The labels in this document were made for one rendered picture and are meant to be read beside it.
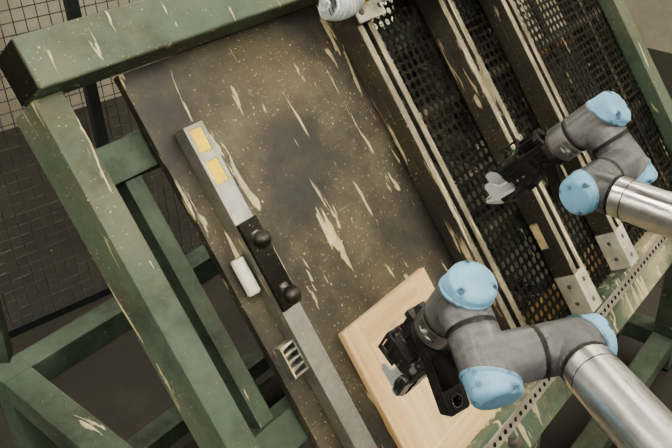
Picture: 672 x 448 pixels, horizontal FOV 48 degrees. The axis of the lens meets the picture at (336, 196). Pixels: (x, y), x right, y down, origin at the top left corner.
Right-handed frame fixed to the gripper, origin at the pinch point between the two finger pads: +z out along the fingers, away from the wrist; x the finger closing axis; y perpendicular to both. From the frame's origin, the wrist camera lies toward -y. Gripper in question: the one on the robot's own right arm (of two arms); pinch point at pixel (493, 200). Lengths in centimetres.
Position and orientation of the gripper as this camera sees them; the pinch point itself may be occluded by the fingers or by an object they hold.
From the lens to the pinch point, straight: 168.9
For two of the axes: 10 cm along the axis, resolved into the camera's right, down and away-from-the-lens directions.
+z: -5.8, 4.9, 6.5
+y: -7.8, -5.6, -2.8
